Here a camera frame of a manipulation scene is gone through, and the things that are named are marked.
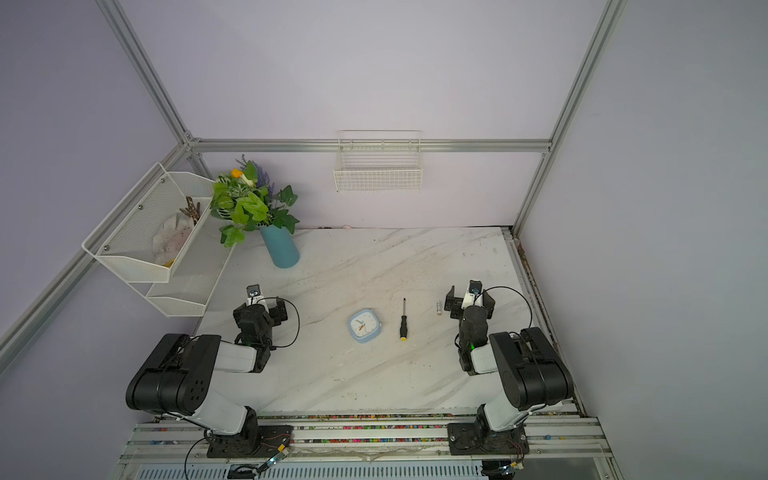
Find black yellow screwdriver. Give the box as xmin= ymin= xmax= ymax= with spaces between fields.
xmin=399 ymin=298 xmax=408 ymax=341

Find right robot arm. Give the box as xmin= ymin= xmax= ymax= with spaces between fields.
xmin=444 ymin=280 xmax=575 ymax=437

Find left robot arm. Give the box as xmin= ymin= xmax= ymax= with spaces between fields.
xmin=125 ymin=296 xmax=291 ymax=437

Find teal vase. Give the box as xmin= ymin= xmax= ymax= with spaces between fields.
xmin=259 ymin=225 xmax=300 ymax=269

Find white cloth in shelf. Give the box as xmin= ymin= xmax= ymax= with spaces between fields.
xmin=152 ymin=213 xmax=195 ymax=266

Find artificial green plant bouquet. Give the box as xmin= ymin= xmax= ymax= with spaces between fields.
xmin=211 ymin=155 xmax=300 ymax=248

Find brown twigs in shelf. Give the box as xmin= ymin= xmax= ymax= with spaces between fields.
xmin=179 ymin=196 xmax=202 ymax=225

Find white two-tier mesh shelf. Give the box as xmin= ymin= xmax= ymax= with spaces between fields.
xmin=82 ymin=163 xmax=234 ymax=317

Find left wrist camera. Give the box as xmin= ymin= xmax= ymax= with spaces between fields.
xmin=246 ymin=284 xmax=263 ymax=306

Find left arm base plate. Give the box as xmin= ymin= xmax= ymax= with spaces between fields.
xmin=206 ymin=425 xmax=293 ymax=459

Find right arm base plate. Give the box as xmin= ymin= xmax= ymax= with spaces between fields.
xmin=447 ymin=423 xmax=530 ymax=457

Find white wire wall basket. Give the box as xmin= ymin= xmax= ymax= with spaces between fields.
xmin=334 ymin=130 xmax=423 ymax=193

